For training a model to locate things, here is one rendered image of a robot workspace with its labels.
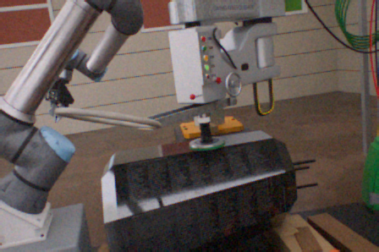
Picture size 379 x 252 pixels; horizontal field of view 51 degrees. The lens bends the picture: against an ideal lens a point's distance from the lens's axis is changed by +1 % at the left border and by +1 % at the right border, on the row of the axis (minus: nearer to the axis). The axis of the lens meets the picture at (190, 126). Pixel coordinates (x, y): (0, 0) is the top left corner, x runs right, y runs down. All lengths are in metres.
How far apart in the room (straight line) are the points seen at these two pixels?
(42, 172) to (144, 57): 7.17
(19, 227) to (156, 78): 7.24
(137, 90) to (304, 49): 3.93
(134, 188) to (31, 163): 0.93
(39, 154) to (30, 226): 0.25
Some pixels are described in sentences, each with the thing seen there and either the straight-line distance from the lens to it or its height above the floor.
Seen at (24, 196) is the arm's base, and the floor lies 1.01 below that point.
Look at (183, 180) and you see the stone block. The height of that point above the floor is 0.70.
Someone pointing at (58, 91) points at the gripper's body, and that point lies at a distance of 1.98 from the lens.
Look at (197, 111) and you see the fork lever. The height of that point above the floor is 1.09.
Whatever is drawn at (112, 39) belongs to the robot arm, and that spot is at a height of 1.51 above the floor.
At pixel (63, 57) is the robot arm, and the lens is 1.41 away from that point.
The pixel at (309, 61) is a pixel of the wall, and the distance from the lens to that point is 9.68.
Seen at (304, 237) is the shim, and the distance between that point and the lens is 2.62.
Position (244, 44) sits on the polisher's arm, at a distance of 2.52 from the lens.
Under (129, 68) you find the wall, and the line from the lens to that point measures 8.50.
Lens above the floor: 1.44
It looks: 11 degrees down
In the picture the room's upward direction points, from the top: 7 degrees counter-clockwise
